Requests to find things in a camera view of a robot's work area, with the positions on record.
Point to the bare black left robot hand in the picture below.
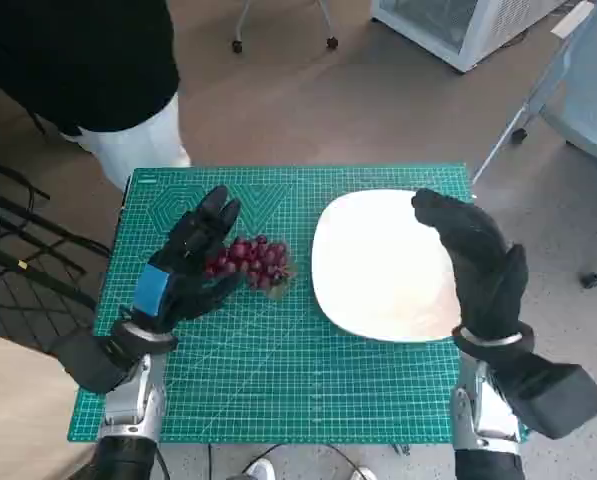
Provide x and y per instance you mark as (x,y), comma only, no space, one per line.
(180,260)

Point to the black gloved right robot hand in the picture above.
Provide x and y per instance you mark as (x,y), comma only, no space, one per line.
(483,260)

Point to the red toy grape bunch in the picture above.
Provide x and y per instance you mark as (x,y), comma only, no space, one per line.
(258,257)

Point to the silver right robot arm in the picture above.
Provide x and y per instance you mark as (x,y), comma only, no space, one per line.
(483,420)

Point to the white square plate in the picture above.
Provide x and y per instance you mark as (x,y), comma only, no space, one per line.
(378,265)

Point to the green cutting mat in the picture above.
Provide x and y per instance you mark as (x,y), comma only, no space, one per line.
(288,370)

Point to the light blue mesh chair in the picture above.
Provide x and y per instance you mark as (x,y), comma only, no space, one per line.
(588,100)

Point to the person in black shirt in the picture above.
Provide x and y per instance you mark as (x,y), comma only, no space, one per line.
(73,65)

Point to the beige wooden desk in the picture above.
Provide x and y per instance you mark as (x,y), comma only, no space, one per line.
(23,420)

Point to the white shoe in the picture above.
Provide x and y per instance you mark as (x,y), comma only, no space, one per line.
(260,471)
(363,474)

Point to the white perforated metal cabinet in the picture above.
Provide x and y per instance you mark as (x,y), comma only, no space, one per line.
(428,25)

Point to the beige paper tag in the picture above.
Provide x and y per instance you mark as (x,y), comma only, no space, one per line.
(570,22)

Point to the white office chair base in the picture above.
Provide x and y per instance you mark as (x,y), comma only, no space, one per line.
(332,42)

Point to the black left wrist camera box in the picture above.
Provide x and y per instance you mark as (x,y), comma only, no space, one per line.
(90,362)

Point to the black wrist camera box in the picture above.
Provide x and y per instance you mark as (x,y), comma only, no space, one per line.
(558,400)
(90,362)

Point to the black metal chair frame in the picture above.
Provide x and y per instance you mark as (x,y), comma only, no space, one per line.
(25,272)

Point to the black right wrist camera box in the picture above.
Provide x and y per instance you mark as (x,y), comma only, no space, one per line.
(558,400)

